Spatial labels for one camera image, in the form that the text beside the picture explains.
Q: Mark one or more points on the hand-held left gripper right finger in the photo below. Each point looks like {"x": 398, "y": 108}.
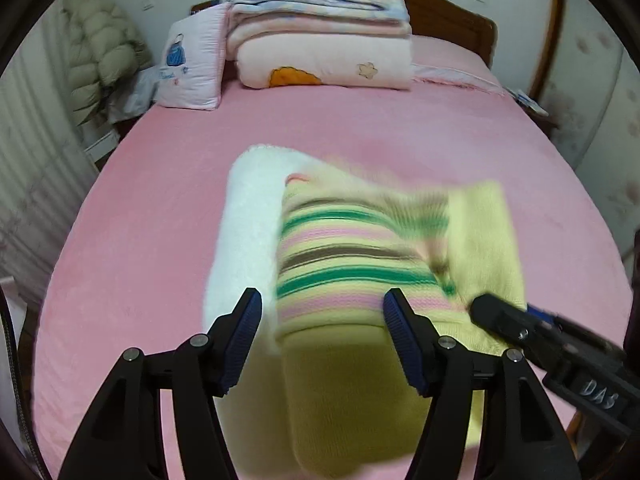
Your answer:
{"x": 402, "y": 340}

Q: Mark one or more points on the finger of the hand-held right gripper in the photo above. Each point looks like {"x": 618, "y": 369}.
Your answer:
{"x": 500, "y": 317}
{"x": 542, "y": 312}

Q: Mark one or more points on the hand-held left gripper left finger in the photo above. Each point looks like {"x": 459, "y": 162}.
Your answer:
{"x": 240, "y": 340}

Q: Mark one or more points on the yellow striped sweater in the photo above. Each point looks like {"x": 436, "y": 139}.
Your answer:
{"x": 350, "y": 260}

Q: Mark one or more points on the white fluffy sweater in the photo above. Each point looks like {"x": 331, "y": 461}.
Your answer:
{"x": 245, "y": 220}

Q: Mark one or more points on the floral patterned wardrobe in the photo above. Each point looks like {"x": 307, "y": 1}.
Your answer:
{"x": 600, "y": 110}

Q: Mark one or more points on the blue white packet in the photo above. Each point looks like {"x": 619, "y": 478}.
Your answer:
{"x": 527, "y": 100}

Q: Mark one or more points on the white plastic bag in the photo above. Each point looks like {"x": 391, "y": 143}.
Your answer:
{"x": 132, "y": 95}

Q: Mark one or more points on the white pleated curtain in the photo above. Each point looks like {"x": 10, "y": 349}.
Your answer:
{"x": 35, "y": 160}

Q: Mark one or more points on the pink printed pillow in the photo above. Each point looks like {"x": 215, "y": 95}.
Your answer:
{"x": 192, "y": 60}

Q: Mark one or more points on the wooden headboard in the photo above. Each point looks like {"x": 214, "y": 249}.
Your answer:
{"x": 450, "y": 15}

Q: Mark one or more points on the beige down jacket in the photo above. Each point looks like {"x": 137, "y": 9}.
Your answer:
{"x": 100, "y": 50}

